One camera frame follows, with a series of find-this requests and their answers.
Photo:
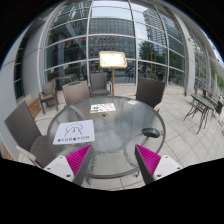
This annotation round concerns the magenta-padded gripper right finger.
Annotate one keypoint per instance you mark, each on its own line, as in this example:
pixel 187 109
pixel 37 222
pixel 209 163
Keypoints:
pixel 148 160

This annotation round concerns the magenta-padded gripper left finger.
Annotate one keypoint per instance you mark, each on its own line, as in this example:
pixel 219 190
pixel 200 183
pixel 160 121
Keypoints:
pixel 78 160

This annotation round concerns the white printed mouse pad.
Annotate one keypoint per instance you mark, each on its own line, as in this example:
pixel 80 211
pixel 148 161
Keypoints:
pixel 74 132

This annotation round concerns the colourful picture menu card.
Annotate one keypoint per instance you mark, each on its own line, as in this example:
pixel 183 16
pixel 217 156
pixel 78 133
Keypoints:
pixel 102 107

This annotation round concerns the grey wicker armchair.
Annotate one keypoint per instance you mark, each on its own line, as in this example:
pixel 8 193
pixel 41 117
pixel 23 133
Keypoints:
pixel 49 90
pixel 150 91
pixel 99 81
pixel 76 93
pixel 23 130

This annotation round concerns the green metal side table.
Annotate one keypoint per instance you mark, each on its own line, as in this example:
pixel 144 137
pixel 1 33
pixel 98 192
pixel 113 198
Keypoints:
pixel 201 101

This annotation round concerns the gold framed menu stand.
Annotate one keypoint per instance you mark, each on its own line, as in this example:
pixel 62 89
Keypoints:
pixel 113 60

